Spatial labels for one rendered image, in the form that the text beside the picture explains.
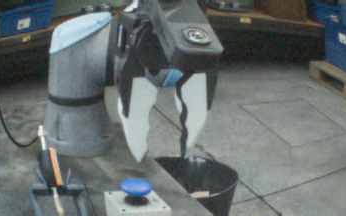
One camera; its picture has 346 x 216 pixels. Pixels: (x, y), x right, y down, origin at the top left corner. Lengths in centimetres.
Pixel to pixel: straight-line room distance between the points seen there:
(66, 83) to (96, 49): 8
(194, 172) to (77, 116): 107
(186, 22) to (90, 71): 47
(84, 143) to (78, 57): 14
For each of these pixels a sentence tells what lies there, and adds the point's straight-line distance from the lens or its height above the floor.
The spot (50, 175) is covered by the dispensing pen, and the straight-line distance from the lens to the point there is 76.
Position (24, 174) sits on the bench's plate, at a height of 80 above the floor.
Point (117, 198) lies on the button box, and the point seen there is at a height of 85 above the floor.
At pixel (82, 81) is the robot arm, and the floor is 93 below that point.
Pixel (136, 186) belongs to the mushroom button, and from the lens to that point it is 84.
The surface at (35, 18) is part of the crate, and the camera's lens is 411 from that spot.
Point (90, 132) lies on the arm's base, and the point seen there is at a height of 84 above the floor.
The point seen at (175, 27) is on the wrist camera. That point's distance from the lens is 61.
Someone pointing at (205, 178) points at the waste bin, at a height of 36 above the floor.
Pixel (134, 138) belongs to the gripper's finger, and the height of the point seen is 98.
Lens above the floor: 123
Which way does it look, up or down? 18 degrees down
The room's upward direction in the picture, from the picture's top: 2 degrees clockwise
